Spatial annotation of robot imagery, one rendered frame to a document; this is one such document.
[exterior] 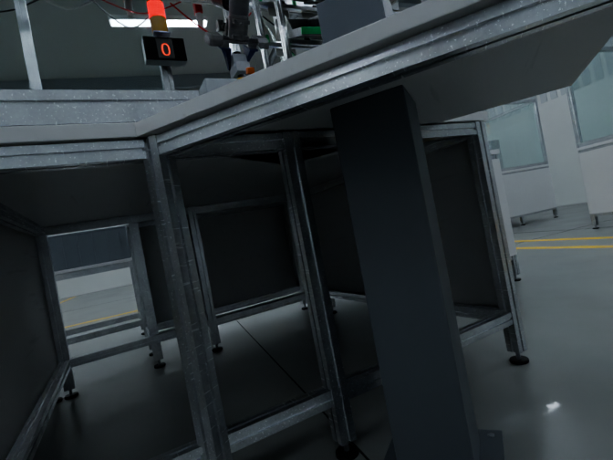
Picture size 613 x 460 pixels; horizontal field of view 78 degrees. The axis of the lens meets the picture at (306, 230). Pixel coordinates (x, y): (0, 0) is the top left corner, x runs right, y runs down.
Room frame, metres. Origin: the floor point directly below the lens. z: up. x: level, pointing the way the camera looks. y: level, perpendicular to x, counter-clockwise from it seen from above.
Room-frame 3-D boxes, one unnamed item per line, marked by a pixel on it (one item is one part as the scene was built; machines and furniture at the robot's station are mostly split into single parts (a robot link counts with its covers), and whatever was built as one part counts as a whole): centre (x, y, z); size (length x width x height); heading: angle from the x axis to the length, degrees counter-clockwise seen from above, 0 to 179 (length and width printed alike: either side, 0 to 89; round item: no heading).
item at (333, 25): (0.86, -0.20, 0.96); 0.14 x 0.14 x 0.20; 65
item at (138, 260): (2.68, 0.04, 0.43); 2.20 x 0.38 x 0.86; 118
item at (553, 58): (0.90, -0.23, 0.84); 0.90 x 0.70 x 0.03; 65
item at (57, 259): (2.69, 1.61, 0.73); 0.62 x 0.42 x 0.23; 118
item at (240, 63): (1.17, 0.11, 1.12); 0.08 x 0.04 x 0.07; 28
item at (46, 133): (1.55, 0.32, 0.85); 1.50 x 1.41 x 0.03; 118
